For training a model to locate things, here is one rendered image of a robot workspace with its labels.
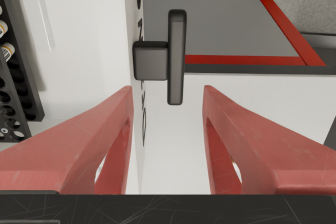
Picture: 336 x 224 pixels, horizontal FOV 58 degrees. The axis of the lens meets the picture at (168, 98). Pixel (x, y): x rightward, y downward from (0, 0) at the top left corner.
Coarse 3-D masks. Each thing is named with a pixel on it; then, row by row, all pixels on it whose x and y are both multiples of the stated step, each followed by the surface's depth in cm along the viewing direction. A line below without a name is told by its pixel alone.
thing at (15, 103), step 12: (0, 48) 22; (0, 60) 22; (0, 72) 23; (0, 84) 24; (12, 84) 24; (0, 96) 25; (12, 96) 24; (0, 108) 25; (0, 120) 26; (24, 120) 26; (12, 132) 27; (24, 132) 26
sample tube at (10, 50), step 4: (4, 44) 24; (8, 44) 24; (4, 48) 24; (8, 48) 24; (12, 48) 25; (4, 52) 24; (8, 52) 24; (12, 52) 25; (4, 56) 23; (8, 56) 24
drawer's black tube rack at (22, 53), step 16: (0, 0) 22; (0, 16) 23; (16, 32) 24; (16, 48) 25; (16, 64) 26; (0, 80) 27; (16, 80) 27; (32, 80) 27; (32, 96) 28; (32, 112) 29; (0, 128) 26
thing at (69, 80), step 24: (48, 0) 26; (72, 0) 26; (24, 24) 27; (72, 24) 27; (72, 48) 29; (96, 48) 29; (48, 72) 30; (72, 72) 30; (96, 72) 30; (48, 96) 32; (72, 96) 32; (96, 96) 32; (48, 120) 34; (0, 144) 30
